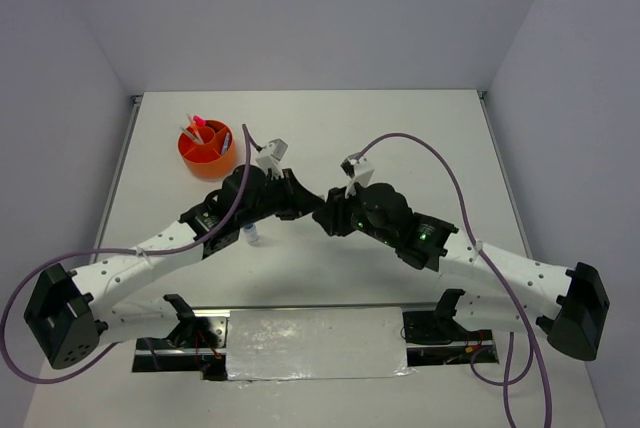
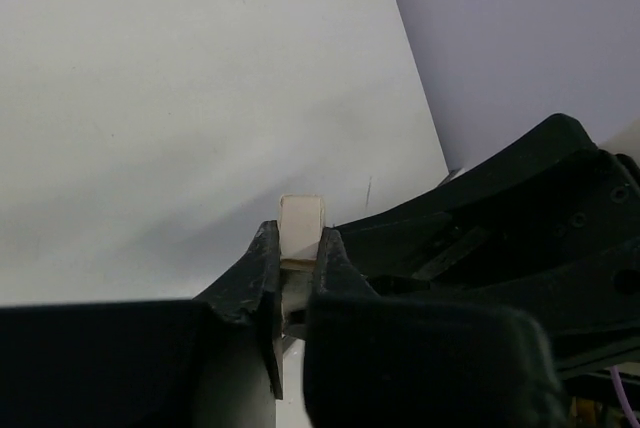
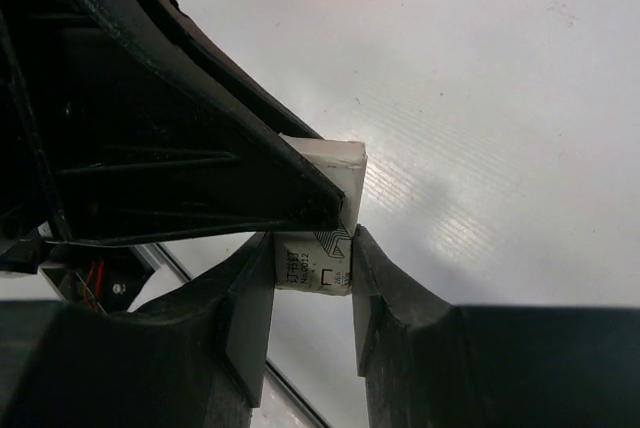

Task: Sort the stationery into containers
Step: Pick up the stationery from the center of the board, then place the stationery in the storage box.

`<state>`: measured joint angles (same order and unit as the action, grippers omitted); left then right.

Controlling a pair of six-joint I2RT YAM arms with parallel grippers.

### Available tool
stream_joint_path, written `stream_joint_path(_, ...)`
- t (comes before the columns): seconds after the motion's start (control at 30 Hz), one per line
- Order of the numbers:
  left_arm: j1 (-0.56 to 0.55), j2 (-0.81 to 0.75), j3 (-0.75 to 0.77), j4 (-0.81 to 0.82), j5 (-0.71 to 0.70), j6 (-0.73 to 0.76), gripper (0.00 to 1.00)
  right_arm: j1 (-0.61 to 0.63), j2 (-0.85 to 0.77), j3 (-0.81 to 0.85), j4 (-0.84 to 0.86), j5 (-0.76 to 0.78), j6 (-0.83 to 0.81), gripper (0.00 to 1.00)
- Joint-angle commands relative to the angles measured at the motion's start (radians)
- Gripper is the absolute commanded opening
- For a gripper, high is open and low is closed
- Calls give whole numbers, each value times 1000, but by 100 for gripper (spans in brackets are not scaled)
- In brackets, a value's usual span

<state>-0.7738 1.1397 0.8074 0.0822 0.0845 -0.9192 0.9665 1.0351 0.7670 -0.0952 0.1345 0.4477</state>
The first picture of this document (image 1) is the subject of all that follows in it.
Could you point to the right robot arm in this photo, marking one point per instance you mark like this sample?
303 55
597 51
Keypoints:
566 306

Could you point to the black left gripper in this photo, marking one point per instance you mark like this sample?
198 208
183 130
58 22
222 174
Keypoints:
298 201

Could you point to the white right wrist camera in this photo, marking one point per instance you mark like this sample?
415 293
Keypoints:
359 171

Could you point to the reflective silver front panel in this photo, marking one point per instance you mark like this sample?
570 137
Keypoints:
316 344

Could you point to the small blue-capped glue bottle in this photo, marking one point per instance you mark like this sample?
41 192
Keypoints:
251 234

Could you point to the black highlighter pink cap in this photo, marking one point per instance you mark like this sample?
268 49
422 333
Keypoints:
196 122

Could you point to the green clear pen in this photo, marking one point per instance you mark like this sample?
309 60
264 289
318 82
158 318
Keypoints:
193 136

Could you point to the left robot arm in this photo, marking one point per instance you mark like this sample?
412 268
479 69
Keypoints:
72 313

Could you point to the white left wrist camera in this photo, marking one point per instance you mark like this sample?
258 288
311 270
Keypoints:
269 158

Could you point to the orange round divided container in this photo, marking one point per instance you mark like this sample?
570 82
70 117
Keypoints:
205 161

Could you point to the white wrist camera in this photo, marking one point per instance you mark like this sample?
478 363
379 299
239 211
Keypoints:
359 171
269 158

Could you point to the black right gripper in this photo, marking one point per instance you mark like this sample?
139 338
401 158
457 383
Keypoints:
336 206

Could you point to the orange slim pen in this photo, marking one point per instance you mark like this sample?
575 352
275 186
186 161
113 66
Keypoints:
192 130

